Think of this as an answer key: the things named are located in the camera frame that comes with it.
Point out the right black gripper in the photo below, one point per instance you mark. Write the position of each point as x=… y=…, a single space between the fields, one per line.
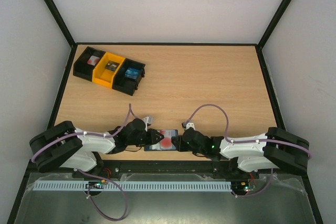
x=180 y=142

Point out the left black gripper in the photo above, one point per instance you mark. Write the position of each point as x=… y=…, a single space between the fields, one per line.
x=151 y=137

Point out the blue leather card holder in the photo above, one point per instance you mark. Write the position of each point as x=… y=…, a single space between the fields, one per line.
x=155 y=147

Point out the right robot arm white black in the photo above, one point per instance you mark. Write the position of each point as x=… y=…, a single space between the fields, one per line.
x=275 y=149

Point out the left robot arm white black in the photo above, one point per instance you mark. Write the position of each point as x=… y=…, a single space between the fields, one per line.
x=65 y=146

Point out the red white card in holder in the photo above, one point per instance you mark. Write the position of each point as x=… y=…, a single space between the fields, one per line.
x=166 y=144

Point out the blue card in bin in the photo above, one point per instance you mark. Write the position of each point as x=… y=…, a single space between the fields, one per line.
x=132 y=73

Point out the right black storage bin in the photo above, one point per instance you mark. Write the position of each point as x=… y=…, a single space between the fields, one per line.
x=128 y=85

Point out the black storage bin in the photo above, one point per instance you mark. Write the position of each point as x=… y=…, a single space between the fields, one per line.
x=83 y=70
x=128 y=85

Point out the yellow storage bin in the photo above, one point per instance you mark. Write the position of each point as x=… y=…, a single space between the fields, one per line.
x=101 y=75

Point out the left black storage bin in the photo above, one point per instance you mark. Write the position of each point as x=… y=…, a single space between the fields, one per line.
x=83 y=70

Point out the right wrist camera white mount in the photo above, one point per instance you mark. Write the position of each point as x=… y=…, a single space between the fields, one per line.
x=188 y=125

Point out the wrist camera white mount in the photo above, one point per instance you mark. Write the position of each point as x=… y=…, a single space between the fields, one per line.
x=148 y=120
x=188 y=125

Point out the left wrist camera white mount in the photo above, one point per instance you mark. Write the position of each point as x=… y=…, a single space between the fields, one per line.
x=148 y=120

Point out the light blue slotted cable duct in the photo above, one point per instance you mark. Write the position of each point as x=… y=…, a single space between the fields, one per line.
x=76 y=185

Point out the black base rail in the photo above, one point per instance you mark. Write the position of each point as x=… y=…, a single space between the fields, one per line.
x=216 y=170

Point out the black enclosure frame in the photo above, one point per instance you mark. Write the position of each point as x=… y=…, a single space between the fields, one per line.
x=267 y=79

